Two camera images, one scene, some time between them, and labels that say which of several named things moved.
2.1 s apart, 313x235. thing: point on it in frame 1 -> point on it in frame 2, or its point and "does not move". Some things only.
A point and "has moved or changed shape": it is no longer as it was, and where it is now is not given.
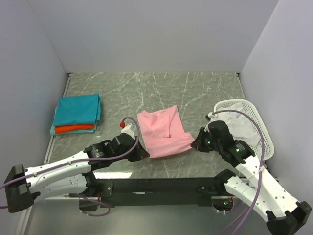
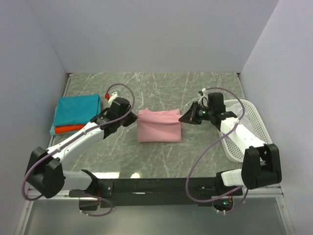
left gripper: [140, 153] -> [132, 118]
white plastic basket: [268, 143] does not move
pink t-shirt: [163, 132] has moved or changed shape
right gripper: [198, 143] -> [191, 115]
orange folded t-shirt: [70, 128] does not move
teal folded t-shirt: [83, 110] does not move
